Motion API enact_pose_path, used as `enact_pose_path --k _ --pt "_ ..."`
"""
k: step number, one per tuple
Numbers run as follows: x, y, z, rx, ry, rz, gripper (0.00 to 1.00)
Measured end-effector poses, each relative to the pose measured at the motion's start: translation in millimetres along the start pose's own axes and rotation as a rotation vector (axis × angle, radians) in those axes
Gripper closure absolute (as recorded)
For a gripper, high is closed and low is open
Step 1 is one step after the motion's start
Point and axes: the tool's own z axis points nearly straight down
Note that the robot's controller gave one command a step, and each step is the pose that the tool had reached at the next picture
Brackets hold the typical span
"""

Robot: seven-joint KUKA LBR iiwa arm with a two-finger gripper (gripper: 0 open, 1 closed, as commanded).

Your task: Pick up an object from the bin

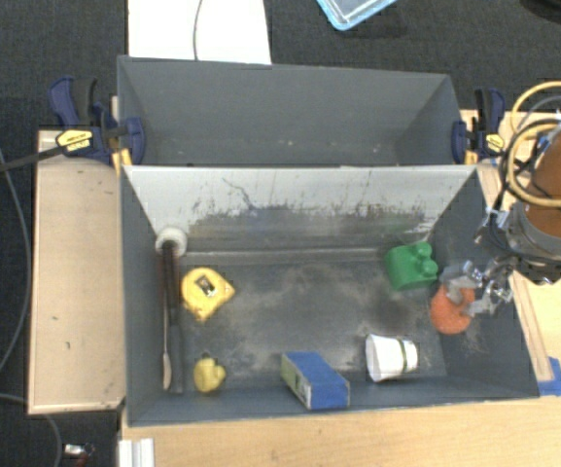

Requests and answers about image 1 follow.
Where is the white cup with green stripe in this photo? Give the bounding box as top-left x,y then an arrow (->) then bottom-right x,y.
364,333 -> 420,384

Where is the grey metal bin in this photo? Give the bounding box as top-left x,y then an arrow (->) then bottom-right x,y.
116,54 -> 542,428

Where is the orange ball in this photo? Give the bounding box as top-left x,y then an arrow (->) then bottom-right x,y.
429,283 -> 477,337

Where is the yellow toy duck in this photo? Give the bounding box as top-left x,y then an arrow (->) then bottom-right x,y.
193,352 -> 228,394

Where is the blue and green box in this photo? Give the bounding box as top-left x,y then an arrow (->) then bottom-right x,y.
279,350 -> 352,412

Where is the green toy building block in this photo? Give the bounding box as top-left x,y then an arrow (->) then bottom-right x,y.
383,241 -> 441,292

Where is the yellow tape measure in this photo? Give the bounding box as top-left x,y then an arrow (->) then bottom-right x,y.
179,266 -> 237,323

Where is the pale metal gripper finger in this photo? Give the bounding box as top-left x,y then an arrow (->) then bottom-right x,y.
438,259 -> 483,306
458,291 -> 493,321

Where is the pale wood board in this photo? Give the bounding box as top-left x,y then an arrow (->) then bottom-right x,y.
26,128 -> 128,415

